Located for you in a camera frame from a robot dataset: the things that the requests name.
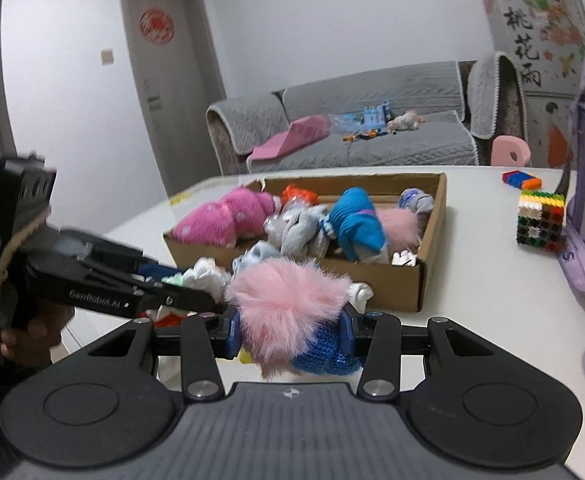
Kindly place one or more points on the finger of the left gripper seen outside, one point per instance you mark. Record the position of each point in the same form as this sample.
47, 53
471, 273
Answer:
161, 294

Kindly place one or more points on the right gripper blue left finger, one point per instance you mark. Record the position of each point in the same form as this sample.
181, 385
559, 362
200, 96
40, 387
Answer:
204, 338

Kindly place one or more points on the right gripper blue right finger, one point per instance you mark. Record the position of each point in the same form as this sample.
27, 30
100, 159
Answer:
375, 340

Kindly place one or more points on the orange plastic bundle green band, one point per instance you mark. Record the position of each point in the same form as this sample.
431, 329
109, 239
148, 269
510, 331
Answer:
166, 316

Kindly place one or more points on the small white bundle black band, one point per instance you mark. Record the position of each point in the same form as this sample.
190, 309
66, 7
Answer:
358, 295

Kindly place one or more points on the white bundle green band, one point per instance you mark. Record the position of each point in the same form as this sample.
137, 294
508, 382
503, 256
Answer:
204, 275

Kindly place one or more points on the pink fur pompom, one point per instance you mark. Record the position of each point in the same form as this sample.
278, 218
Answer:
282, 304

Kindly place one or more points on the small white pouch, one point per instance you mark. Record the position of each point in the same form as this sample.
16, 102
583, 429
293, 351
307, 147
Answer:
404, 258

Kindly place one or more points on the light blue sock bundle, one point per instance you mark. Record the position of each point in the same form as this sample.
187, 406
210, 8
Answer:
259, 252

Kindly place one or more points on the blue knit sock bundle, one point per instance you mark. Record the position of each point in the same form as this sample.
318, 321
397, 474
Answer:
354, 224

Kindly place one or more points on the pink fur keychain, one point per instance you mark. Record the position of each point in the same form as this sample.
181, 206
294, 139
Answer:
401, 229

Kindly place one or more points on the magenta fluffy sock bundle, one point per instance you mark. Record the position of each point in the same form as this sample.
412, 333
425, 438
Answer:
238, 215

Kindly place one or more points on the grey sock bundle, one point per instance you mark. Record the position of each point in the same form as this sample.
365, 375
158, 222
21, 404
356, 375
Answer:
298, 233

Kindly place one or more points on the grey blue patterned sock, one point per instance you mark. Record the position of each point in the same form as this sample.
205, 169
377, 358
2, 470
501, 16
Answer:
415, 200

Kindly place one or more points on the orange plastic bag bundle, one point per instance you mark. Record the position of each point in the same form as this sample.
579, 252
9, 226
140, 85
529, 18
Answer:
293, 194

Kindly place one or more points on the person left hand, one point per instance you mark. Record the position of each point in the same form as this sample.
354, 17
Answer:
31, 346

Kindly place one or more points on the brown cardboard box tray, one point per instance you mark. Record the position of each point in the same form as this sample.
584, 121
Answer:
401, 284

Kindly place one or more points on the multicolour brick cube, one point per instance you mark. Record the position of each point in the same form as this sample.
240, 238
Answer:
540, 220

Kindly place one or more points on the red blue orange brick stick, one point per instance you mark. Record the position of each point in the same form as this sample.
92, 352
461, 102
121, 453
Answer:
521, 180

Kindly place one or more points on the small plush toy on sofa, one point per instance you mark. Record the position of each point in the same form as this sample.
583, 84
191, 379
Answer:
409, 121

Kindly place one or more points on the pink child chair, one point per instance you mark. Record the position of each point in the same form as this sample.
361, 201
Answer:
510, 151

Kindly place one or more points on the grey covered sofa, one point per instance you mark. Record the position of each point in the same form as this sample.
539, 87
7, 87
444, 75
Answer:
430, 114

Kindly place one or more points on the grey door with red sign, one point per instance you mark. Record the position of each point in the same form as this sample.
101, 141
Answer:
177, 77

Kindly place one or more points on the decorated grey refrigerator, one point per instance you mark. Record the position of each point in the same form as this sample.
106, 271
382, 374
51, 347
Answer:
546, 40

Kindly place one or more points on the wall light switch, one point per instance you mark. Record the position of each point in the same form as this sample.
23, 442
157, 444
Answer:
107, 57

